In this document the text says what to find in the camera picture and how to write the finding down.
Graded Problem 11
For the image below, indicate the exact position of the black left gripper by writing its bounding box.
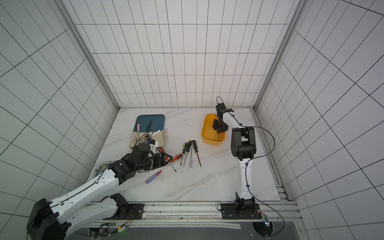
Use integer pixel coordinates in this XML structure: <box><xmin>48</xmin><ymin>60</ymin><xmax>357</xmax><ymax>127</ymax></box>
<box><xmin>136</xmin><ymin>152</ymin><xmax>173</xmax><ymax>171</ymax></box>

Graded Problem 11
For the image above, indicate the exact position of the purple clear handled screwdriver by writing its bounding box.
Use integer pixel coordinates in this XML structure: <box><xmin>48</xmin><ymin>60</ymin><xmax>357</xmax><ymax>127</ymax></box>
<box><xmin>146</xmin><ymin>167</ymin><xmax>167</xmax><ymax>184</ymax></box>

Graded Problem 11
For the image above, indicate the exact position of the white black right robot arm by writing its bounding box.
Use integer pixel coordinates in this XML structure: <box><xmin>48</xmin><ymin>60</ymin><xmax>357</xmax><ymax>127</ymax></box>
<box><xmin>213</xmin><ymin>103</ymin><xmax>262</xmax><ymax>220</ymax></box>

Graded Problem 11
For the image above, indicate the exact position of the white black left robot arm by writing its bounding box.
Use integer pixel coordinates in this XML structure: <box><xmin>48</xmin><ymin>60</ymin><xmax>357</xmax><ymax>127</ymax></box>
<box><xmin>26</xmin><ymin>143</ymin><xmax>173</xmax><ymax>240</ymax></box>

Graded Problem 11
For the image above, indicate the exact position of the large orange grey screwdriver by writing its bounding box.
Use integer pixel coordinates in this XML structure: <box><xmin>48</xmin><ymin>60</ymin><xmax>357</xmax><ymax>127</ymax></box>
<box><xmin>157</xmin><ymin>147</ymin><xmax>176</xmax><ymax>172</ymax></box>

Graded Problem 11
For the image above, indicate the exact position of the yellow plastic storage box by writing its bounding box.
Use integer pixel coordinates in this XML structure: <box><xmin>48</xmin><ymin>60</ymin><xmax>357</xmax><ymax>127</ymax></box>
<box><xmin>202</xmin><ymin>114</ymin><xmax>226</xmax><ymax>146</ymax></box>

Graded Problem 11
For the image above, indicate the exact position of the black yellow phillips screwdriver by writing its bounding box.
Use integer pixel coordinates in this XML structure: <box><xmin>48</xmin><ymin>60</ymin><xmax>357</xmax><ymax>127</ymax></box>
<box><xmin>180</xmin><ymin>143</ymin><xmax>188</xmax><ymax>166</ymax></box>

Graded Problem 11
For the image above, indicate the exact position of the black screwdriver yellow cap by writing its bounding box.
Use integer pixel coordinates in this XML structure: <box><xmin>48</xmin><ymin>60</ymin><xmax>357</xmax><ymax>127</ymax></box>
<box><xmin>183</xmin><ymin>141</ymin><xmax>192</xmax><ymax>166</ymax></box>

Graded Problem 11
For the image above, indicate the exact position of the beige linen cloth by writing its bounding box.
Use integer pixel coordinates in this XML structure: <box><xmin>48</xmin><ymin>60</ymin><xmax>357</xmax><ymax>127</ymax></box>
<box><xmin>129</xmin><ymin>130</ymin><xmax>166</xmax><ymax>148</ymax></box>

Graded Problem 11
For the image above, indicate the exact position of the teal plastic tray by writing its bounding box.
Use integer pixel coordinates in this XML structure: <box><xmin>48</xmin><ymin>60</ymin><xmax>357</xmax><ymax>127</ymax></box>
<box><xmin>134</xmin><ymin>114</ymin><xmax>165</xmax><ymax>133</ymax></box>

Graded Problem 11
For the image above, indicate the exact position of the blue yellow patterned plate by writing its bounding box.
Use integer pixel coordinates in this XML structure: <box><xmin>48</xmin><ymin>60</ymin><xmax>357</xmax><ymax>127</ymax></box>
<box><xmin>93</xmin><ymin>161</ymin><xmax>113</xmax><ymax>178</ymax></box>

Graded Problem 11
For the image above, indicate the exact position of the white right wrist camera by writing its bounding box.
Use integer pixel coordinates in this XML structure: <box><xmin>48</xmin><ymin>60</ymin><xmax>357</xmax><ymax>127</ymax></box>
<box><xmin>216</xmin><ymin>103</ymin><xmax>227</xmax><ymax>114</ymax></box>

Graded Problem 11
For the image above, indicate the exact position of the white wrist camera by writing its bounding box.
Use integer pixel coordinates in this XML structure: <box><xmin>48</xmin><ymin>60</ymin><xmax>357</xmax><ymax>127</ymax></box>
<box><xmin>216</xmin><ymin>103</ymin><xmax>227</xmax><ymax>114</ymax></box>
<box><xmin>144</xmin><ymin>139</ymin><xmax>159</xmax><ymax>153</ymax></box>

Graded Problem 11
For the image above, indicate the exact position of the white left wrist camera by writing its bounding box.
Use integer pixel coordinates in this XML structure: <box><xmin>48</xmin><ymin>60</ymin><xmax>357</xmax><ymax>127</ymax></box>
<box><xmin>144</xmin><ymin>139</ymin><xmax>159</xmax><ymax>153</ymax></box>

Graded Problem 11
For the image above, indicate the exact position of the small clear handled screwdriver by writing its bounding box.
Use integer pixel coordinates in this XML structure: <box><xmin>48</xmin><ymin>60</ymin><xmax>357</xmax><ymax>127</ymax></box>
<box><xmin>189</xmin><ymin>147</ymin><xmax>193</xmax><ymax>170</ymax></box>

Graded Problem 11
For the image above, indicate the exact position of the white handled utensil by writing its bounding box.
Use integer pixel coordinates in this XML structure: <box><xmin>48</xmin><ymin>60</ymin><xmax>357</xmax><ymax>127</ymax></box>
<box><xmin>142</xmin><ymin>130</ymin><xmax>161</xmax><ymax>141</ymax></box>

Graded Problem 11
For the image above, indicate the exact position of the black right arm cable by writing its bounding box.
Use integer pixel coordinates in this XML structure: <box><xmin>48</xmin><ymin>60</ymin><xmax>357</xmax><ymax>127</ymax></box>
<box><xmin>244</xmin><ymin>125</ymin><xmax>286</xmax><ymax>238</ymax></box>

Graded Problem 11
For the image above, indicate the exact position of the pink handled spoon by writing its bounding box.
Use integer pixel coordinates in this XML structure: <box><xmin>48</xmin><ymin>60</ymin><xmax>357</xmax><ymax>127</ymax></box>
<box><xmin>136</xmin><ymin>124</ymin><xmax>141</xmax><ymax>144</ymax></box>

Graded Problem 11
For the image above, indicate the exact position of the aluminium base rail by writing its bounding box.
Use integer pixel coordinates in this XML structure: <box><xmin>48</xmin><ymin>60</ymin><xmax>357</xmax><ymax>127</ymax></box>
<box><xmin>88</xmin><ymin>185</ymin><xmax>305</xmax><ymax>234</ymax></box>

